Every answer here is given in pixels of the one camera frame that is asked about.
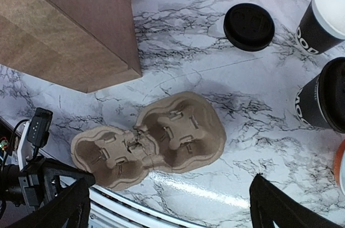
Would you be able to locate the brown cardboard cup carrier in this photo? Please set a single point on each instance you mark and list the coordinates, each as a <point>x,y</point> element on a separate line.
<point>176,134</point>

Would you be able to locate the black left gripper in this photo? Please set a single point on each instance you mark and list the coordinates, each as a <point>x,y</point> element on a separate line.
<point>37,184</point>

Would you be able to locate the orange white bowl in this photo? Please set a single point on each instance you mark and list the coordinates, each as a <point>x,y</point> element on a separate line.
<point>338,167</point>

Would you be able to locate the black plastic cup lids stack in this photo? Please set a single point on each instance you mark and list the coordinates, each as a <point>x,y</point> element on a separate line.
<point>248,27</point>

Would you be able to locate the brown paper bag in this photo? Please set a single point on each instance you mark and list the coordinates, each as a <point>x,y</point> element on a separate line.
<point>84,45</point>

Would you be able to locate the black stacked paper cup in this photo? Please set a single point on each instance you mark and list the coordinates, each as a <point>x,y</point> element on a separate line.
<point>322,26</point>

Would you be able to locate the black paper coffee cup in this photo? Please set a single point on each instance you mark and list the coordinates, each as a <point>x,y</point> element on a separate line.
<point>307,105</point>

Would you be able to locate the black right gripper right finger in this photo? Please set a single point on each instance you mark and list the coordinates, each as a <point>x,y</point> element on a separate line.
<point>270,207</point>

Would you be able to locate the black plastic cup lid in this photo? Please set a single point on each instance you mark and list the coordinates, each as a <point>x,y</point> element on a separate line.
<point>331,93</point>

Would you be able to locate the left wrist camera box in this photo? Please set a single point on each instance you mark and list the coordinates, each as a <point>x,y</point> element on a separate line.
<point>35,134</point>

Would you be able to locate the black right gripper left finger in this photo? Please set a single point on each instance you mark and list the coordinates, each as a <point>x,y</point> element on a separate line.
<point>70,208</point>

